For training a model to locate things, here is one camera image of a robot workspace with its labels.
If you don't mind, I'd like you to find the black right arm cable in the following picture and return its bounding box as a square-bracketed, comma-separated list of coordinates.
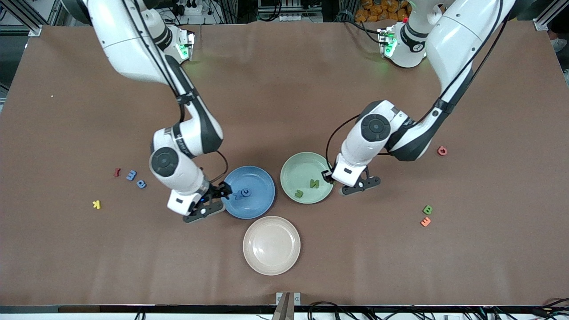
[133, 0, 229, 184]

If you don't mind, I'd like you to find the aluminium camera pole with bracket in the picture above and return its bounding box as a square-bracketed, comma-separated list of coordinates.
[273, 291, 301, 320]

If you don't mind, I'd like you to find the bag of orange fruit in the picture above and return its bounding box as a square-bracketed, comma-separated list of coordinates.
[354, 0, 412, 24]

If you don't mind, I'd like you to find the long white socket strip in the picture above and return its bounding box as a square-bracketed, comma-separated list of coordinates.
[276, 12, 323, 23]

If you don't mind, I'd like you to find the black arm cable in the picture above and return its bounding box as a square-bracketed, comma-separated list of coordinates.
[325, 115, 361, 173]
[133, 0, 229, 184]

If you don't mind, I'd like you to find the white power strip with plugs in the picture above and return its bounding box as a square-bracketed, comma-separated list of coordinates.
[180, 0, 203, 16]

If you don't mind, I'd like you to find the blue plate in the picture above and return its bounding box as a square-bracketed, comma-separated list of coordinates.
[220, 166, 276, 220]

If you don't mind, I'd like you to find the green plate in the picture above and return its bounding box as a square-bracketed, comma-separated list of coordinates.
[280, 152, 335, 204]

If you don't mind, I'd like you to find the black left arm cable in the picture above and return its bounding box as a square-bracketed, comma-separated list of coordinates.
[325, 115, 361, 173]

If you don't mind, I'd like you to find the aluminium frame corner profile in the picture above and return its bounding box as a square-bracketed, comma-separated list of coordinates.
[533, 0, 569, 32]
[0, 0, 60, 37]

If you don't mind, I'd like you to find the beige plate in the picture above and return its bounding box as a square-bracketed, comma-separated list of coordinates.
[243, 216, 301, 276]

